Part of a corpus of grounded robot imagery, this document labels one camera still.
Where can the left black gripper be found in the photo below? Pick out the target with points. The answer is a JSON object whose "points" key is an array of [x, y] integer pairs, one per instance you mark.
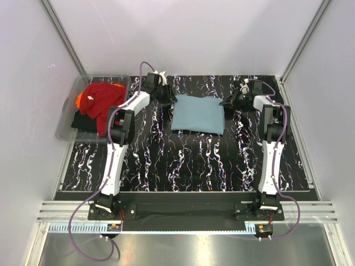
{"points": [[169, 97]]}

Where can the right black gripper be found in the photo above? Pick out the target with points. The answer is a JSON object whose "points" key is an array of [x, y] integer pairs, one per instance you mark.
{"points": [[232, 100]]}

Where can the blue t-shirt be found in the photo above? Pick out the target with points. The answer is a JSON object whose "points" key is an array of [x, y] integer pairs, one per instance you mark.
{"points": [[198, 114]]}

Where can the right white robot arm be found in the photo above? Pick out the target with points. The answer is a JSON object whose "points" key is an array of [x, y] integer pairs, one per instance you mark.
{"points": [[274, 128]]}

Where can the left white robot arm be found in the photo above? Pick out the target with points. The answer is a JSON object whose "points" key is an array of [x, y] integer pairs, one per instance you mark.
{"points": [[121, 132]]}

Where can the red t-shirt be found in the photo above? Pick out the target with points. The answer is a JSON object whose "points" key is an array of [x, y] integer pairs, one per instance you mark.
{"points": [[96, 100]]}

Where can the black t-shirt in bin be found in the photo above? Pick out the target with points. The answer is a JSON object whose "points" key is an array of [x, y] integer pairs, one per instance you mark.
{"points": [[84, 123]]}

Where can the orange t-shirt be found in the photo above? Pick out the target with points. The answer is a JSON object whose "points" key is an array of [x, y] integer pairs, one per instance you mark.
{"points": [[77, 102]]}

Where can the clear plastic bin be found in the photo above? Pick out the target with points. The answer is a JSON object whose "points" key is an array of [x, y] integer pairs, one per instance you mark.
{"points": [[65, 131]]}

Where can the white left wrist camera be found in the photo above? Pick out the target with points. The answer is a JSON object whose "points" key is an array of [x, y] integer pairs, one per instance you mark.
{"points": [[162, 76]]}

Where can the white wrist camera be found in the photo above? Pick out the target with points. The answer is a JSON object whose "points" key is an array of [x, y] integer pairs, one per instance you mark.
{"points": [[244, 88], [162, 76]]}

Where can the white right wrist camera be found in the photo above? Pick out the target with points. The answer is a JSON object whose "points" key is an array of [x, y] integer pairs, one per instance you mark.
{"points": [[244, 88]]}

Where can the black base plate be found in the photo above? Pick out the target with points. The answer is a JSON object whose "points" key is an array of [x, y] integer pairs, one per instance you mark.
{"points": [[183, 222]]}

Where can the aluminium frame rail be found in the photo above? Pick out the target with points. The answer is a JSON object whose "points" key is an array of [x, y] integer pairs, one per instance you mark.
{"points": [[310, 211]]}

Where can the white slotted cable duct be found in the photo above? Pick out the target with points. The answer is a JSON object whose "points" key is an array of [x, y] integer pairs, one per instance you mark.
{"points": [[109, 228]]}

